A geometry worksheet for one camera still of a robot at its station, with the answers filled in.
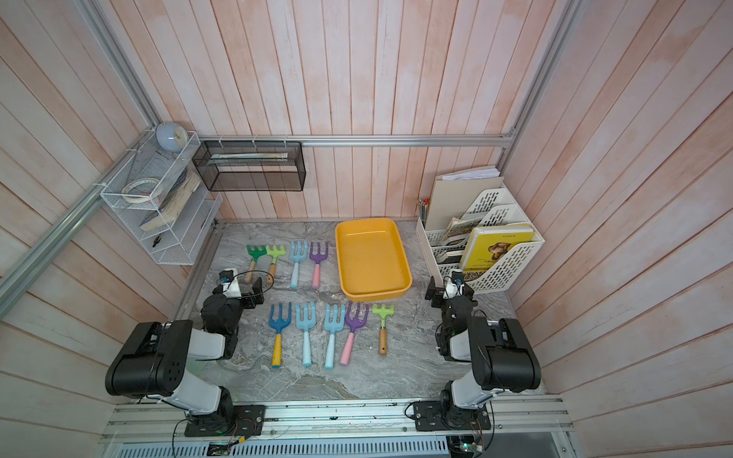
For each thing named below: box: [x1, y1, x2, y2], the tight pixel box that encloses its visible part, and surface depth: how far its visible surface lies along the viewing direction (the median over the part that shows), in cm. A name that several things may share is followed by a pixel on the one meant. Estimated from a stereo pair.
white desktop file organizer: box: [416, 185, 545, 294], surface depth 91 cm
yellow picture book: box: [460, 224, 535, 275], surface depth 84 cm
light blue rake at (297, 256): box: [289, 240, 309, 290], surface depth 110 cm
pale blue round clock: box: [155, 122, 189, 153], surface depth 83 cm
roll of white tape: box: [121, 177, 160, 204], surface depth 75 cm
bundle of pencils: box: [418, 198, 431, 229], surface depth 103 cm
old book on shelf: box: [139, 168, 202, 231], surface depth 83 cm
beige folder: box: [425, 176, 504, 231], surface depth 95 cm
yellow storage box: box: [335, 217, 414, 303], surface depth 108 cm
